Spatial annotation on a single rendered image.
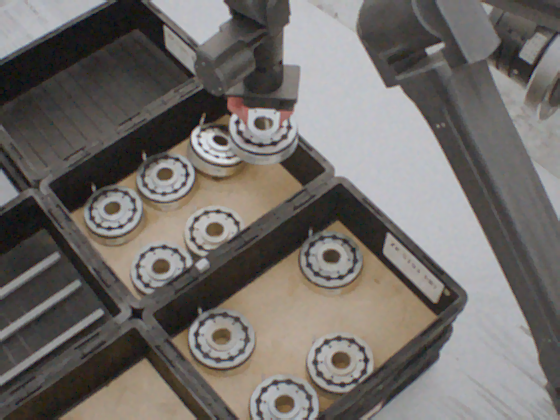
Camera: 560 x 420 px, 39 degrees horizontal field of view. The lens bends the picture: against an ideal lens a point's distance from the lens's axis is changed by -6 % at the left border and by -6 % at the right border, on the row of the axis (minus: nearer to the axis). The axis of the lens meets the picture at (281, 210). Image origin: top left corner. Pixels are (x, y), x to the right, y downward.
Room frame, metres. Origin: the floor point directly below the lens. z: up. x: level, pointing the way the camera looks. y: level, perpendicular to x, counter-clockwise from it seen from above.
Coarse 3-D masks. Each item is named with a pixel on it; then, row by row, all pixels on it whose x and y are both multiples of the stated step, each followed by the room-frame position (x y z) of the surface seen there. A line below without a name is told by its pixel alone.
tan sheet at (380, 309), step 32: (288, 256) 0.69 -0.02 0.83; (256, 288) 0.63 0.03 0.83; (288, 288) 0.63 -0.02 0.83; (352, 288) 0.63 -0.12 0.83; (384, 288) 0.64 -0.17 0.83; (256, 320) 0.57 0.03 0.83; (288, 320) 0.57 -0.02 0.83; (320, 320) 0.57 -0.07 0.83; (352, 320) 0.58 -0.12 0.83; (384, 320) 0.58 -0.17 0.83; (416, 320) 0.58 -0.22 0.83; (256, 352) 0.52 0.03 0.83; (288, 352) 0.52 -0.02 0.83; (384, 352) 0.52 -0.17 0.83; (224, 384) 0.46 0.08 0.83; (256, 384) 0.46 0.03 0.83
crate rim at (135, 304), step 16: (176, 96) 0.94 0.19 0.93; (160, 112) 0.90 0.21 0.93; (128, 128) 0.87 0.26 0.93; (112, 144) 0.83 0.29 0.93; (304, 144) 0.85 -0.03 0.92; (80, 160) 0.80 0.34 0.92; (320, 160) 0.81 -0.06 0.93; (48, 176) 0.76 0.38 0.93; (320, 176) 0.78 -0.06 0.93; (48, 192) 0.73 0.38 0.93; (304, 192) 0.75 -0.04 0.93; (64, 208) 0.70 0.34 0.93; (256, 224) 0.68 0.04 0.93; (80, 240) 0.64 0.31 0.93; (240, 240) 0.66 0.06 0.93; (96, 256) 0.62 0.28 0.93; (208, 256) 0.62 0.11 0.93; (192, 272) 0.60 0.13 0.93; (128, 288) 0.56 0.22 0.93; (160, 288) 0.57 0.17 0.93; (144, 304) 0.54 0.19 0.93
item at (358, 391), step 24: (312, 192) 0.75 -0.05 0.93; (360, 192) 0.75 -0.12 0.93; (288, 216) 0.70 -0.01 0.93; (384, 216) 0.71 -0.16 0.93; (408, 240) 0.67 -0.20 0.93; (216, 264) 0.61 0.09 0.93; (432, 264) 0.63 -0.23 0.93; (456, 288) 0.58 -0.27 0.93; (144, 312) 0.53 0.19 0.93; (456, 312) 0.54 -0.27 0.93; (168, 336) 0.49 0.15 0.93; (432, 336) 0.51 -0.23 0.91; (360, 384) 0.43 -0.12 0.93; (336, 408) 0.39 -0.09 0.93
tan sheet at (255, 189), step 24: (264, 168) 0.86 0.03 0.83; (216, 192) 0.81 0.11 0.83; (240, 192) 0.81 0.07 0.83; (264, 192) 0.81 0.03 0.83; (288, 192) 0.82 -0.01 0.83; (72, 216) 0.75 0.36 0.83; (168, 216) 0.76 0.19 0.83; (144, 240) 0.71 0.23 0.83; (168, 240) 0.71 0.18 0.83; (120, 264) 0.66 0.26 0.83
